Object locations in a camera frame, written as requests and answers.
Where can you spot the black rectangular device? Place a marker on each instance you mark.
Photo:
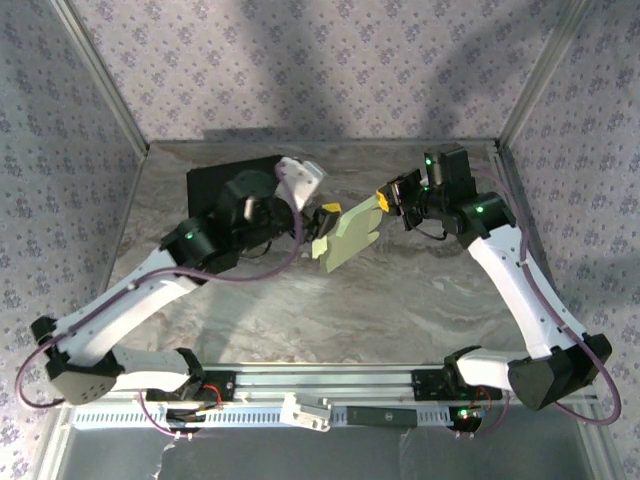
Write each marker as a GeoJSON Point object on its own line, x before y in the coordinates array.
{"type": "Point", "coordinates": [382, 416]}

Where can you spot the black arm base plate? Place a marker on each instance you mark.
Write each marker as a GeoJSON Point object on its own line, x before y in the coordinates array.
{"type": "Point", "coordinates": [430, 385]}
{"type": "Point", "coordinates": [222, 387]}

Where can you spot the aluminium frame bar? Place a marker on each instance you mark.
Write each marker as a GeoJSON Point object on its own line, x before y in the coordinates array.
{"type": "Point", "coordinates": [502, 152]}
{"type": "Point", "coordinates": [540, 75]}
{"type": "Point", "coordinates": [102, 75]}
{"type": "Point", "coordinates": [320, 143]}

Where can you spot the wide aluminium frame rail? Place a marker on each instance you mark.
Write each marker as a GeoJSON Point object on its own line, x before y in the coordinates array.
{"type": "Point", "coordinates": [325, 380]}

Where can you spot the light green paper box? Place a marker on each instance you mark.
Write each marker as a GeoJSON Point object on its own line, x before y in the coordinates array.
{"type": "Point", "coordinates": [350, 235]}

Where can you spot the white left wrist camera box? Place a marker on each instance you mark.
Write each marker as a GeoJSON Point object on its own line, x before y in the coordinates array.
{"type": "Point", "coordinates": [300, 180]}

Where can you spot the white plastic bracket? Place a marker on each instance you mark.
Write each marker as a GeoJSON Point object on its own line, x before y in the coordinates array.
{"type": "Point", "coordinates": [307, 412]}

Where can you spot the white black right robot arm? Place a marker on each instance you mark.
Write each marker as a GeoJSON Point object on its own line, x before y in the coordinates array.
{"type": "Point", "coordinates": [525, 295]}

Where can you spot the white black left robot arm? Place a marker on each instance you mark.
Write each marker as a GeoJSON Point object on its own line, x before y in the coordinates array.
{"type": "Point", "coordinates": [110, 310]}

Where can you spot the black controller board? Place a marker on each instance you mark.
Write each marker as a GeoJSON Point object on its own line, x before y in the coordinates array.
{"type": "Point", "coordinates": [465, 417]}
{"type": "Point", "coordinates": [182, 415]}

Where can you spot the black hard case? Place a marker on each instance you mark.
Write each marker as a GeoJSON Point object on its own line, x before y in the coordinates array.
{"type": "Point", "coordinates": [205, 190]}

